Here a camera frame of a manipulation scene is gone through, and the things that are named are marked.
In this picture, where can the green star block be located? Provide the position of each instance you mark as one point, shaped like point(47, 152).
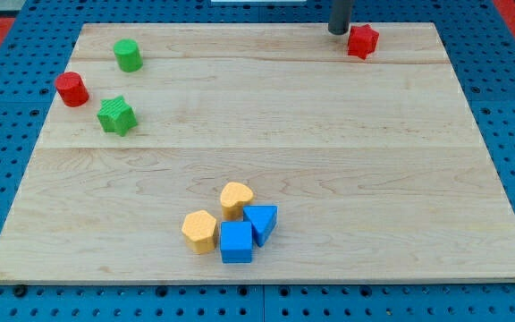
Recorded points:
point(115, 115)

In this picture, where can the red star block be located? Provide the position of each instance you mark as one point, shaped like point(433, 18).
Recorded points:
point(362, 41)

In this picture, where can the yellow heart block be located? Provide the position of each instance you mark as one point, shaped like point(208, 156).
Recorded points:
point(233, 198)

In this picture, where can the blue triangle block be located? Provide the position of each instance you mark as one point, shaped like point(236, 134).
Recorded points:
point(263, 219)

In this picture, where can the blue cube block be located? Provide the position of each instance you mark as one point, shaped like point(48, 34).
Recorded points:
point(236, 242)

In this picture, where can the yellow hexagon block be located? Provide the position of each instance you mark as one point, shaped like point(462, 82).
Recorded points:
point(200, 233)

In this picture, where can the light wooden board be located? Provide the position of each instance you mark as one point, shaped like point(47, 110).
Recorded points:
point(377, 166)

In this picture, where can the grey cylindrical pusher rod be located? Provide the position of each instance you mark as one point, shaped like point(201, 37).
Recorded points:
point(339, 20)

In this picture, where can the green cylinder block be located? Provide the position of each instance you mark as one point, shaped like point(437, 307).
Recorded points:
point(127, 55)

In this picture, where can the red cylinder block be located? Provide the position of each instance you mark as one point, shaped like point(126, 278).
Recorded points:
point(71, 89)

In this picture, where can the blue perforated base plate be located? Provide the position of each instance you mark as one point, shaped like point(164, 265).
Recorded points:
point(479, 37)

